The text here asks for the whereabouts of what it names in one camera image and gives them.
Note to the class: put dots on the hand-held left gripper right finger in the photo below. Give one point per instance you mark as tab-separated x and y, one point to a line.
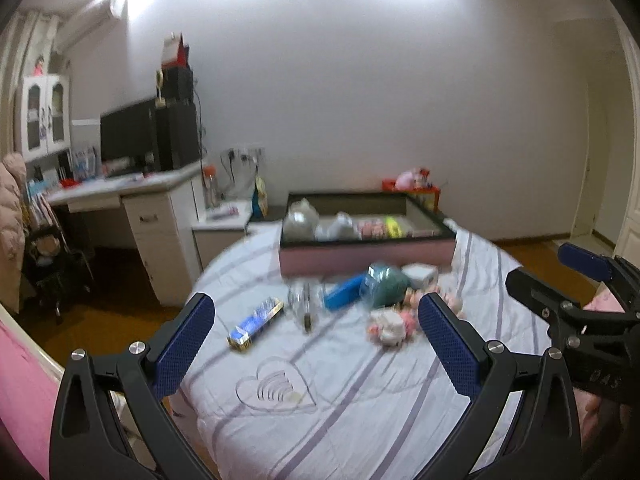
450	345

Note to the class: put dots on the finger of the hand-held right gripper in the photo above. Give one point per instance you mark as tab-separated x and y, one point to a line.
582	260
530	287

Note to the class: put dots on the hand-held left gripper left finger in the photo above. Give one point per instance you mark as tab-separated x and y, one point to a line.
185	345

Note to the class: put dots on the blue and gold bar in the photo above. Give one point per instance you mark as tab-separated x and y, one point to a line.
255	324

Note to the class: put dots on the small white box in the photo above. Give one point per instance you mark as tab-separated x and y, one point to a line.
421	275

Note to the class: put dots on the teal face mask packet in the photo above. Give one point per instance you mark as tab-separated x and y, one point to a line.
387	287

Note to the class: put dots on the blue plastic case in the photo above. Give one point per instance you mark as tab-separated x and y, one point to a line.
345	294

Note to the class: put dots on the pink box with black rim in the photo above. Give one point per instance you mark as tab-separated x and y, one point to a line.
365	260

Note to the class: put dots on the yellow highlighter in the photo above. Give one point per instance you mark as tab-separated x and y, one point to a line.
394	227

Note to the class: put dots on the pink hair clip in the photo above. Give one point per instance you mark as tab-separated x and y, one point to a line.
372	228

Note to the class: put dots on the white charger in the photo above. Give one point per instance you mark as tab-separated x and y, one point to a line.
337	227

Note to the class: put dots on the pearl white ball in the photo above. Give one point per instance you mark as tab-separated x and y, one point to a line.
300	222

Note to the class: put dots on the white nightstand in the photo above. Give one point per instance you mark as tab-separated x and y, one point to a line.
215	245

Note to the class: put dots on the white desk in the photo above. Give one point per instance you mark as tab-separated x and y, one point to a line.
155	240

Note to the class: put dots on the white wardrobe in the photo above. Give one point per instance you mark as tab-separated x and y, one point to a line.
627	160

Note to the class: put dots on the white striped quilt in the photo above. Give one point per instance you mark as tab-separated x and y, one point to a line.
350	400

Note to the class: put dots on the red plastic crate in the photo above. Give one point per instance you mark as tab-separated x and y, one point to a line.
430	195

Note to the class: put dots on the pink packet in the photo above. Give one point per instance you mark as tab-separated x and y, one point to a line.
222	213

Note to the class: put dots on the bottle with orange cap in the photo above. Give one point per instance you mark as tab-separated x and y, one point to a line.
211	190

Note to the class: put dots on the yellow snack bag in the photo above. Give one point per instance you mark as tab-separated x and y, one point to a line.
260	200

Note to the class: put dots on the pink plush toy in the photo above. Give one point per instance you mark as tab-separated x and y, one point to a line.
409	177

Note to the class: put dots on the pink blanket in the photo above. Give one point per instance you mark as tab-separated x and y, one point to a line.
25	390

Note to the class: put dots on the blue and white box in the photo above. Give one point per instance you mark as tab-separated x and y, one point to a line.
85	165

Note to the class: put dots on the pink puffer jacket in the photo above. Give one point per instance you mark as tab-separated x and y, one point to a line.
12	230

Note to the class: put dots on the black computer tower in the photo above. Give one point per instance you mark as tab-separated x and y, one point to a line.
180	135

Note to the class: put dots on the black computer monitor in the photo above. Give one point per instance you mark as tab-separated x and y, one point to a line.
127	135

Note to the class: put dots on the small beige desk ornament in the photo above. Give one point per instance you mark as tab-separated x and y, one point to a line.
161	90

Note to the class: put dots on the black speaker box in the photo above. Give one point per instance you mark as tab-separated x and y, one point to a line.
179	85

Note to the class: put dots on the white glass-door cabinet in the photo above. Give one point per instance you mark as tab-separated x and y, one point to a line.
45	120

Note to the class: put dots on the red desk calendar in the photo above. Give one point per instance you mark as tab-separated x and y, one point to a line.
175	52

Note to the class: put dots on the pink doll ornament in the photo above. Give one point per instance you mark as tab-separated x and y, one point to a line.
40	67

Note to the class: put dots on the beige curtain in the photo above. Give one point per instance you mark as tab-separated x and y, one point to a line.
20	60

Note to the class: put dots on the white air conditioner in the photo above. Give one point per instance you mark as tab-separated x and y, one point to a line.
87	25

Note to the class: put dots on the white wall power outlet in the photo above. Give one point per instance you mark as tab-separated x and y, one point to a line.
247	152

